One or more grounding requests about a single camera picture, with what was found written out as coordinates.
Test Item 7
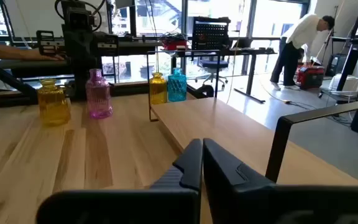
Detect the person's forearm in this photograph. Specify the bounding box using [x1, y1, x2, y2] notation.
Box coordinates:
[0, 39, 43, 62]

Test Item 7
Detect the red and black case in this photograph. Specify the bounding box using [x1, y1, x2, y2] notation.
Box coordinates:
[296, 65, 326, 91]

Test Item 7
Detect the pink ribbed glass vase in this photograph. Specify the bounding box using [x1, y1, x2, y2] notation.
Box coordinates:
[85, 68, 114, 120]

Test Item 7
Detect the person's hand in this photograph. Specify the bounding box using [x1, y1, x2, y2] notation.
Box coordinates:
[37, 49, 65, 62]

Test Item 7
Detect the large window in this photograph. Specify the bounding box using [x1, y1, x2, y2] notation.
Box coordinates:
[99, 0, 311, 85]

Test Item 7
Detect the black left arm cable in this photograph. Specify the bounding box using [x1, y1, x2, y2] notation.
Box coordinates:
[53, 0, 108, 32]

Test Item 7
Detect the dark grey desk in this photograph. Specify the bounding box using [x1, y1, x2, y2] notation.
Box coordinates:
[0, 58, 74, 78]

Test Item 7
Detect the wide yellow ribbed glass vase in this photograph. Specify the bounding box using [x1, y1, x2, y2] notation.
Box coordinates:
[37, 78, 71, 127]

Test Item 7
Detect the long black desk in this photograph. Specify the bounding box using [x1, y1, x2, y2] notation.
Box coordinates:
[99, 39, 278, 104]

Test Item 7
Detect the blue diamond-pattern glass vase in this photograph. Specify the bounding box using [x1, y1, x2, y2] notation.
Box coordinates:
[167, 67, 188, 103]

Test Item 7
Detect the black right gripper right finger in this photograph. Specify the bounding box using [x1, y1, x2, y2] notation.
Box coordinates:
[203, 138, 276, 224]

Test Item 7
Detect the black equipment rack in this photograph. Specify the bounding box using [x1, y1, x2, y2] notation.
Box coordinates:
[329, 2, 358, 100]

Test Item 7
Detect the person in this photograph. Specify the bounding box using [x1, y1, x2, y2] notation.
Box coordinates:
[269, 14, 336, 91]

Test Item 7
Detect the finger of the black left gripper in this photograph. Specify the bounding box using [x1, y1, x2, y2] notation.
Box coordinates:
[70, 30, 80, 55]
[78, 30, 87, 55]

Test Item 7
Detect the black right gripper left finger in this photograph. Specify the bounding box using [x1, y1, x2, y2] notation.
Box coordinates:
[149, 138, 203, 191]

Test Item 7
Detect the black box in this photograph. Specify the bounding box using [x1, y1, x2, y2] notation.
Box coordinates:
[325, 53, 348, 77]

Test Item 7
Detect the narrow yellow ribbed glass vase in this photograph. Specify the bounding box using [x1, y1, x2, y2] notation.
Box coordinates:
[149, 72, 168, 105]

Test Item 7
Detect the wooden shelf black frame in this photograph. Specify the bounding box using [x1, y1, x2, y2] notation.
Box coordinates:
[146, 49, 358, 187]

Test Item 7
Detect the red box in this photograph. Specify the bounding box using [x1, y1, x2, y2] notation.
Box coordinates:
[163, 40, 188, 51]

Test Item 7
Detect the tangle of black cables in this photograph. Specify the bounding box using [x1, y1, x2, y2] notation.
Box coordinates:
[159, 32, 188, 43]

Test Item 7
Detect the white appliance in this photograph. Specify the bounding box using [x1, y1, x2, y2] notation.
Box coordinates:
[328, 73, 358, 97]

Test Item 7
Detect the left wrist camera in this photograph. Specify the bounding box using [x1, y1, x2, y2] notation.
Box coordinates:
[65, 6, 94, 27]

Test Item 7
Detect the blue office chair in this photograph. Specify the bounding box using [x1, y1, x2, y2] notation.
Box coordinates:
[194, 55, 230, 91]

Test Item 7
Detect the black aluminium rig frame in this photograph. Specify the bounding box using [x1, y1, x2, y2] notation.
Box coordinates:
[0, 57, 216, 108]

